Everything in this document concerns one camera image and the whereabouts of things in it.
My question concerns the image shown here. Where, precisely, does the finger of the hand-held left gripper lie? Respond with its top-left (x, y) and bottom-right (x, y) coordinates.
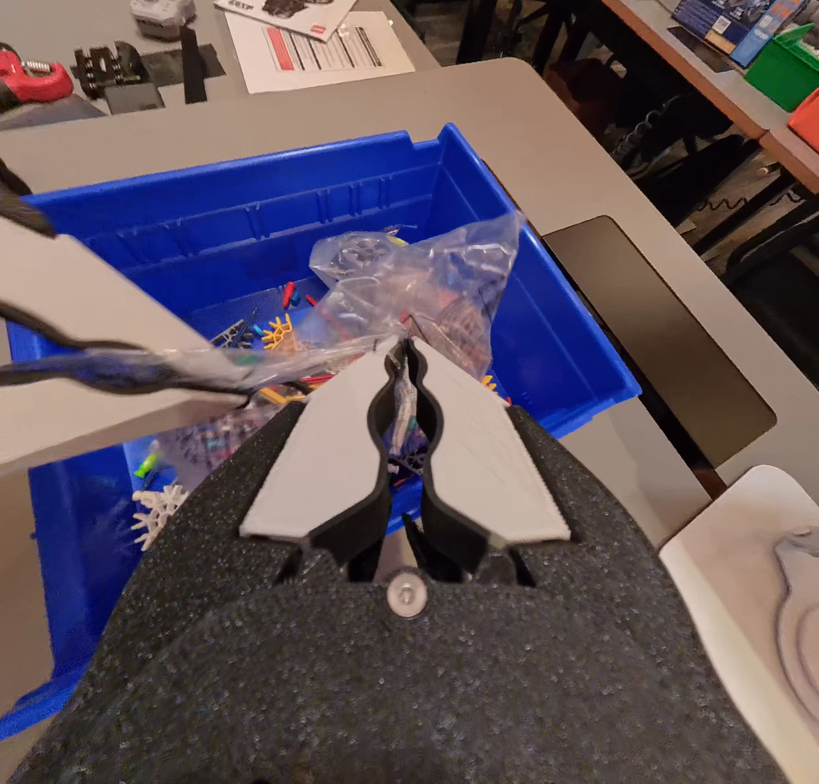
top-left (0, 361), bottom-right (252, 478)
top-left (0, 217), bottom-right (252, 393)

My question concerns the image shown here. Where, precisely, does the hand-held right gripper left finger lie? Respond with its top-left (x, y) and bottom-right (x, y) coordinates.
top-left (240, 338), bottom-right (405, 574)

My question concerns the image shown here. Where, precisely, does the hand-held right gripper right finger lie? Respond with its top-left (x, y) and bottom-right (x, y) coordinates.
top-left (406, 337), bottom-right (572, 574)

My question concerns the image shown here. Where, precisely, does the clear bag of rods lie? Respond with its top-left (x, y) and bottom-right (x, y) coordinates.
top-left (83, 332), bottom-right (412, 479)

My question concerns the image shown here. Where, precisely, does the blue plastic bin with sticker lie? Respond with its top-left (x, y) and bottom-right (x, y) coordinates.
top-left (0, 121), bottom-right (642, 743)

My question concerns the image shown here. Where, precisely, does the clear bag with wheels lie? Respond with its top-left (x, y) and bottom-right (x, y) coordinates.
top-left (309, 211), bottom-right (527, 383)

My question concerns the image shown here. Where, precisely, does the red toy clamp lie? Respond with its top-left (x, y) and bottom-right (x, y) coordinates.
top-left (0, 44), bottom-right (74, 105)

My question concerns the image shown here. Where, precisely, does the pile of loose colourful connectors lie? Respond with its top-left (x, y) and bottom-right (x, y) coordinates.
top-left (128, 278), bottom-right (513, 551)

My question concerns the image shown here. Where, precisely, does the small grey box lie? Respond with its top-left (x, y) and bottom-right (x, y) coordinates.
top-left (105, 83), bottom-right (166, 116)

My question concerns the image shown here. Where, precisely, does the black toy assembly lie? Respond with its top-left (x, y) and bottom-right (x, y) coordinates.
top-left (72, 41), bottom-right (149, 100)

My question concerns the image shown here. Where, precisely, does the black table inset panel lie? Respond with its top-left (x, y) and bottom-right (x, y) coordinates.
top-left (543, 216), bottom-right (778, 471)

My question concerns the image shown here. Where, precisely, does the black strip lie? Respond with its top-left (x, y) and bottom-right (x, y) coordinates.
top-left (180, 25), bottom-right (209, 105)

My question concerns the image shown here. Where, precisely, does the small grey device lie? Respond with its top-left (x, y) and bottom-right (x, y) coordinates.
top-left (130, 0), bottom-right (198, 42)

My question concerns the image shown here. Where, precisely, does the white book stand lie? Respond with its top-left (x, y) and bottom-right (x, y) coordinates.
top-left (659, 465), bottom-right (819, 784)

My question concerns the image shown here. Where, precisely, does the white booklet with black picture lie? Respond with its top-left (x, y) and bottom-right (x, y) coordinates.
top-left (214, 0), bottom-right (359, 44)

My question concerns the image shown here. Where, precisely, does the white sheet with red label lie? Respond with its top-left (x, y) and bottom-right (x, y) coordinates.
top-left (224, 11), bottom-right (417, 95)

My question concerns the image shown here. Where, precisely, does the grey background table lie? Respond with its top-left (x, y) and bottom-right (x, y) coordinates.
top-left (563, 0), bottom-right (819, 194)

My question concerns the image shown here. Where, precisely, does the orange plastic bin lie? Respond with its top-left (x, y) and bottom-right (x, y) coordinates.
top-left (788, 89), bottom-right (819, 152)

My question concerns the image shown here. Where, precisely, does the large green plastic bin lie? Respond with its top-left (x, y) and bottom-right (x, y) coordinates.
top-left (744, 23), bottom-right (819, 113)

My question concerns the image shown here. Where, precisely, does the large blue printed box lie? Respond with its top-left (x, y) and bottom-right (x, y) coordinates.
top-left (672, 0), bottom-right (808, 68)

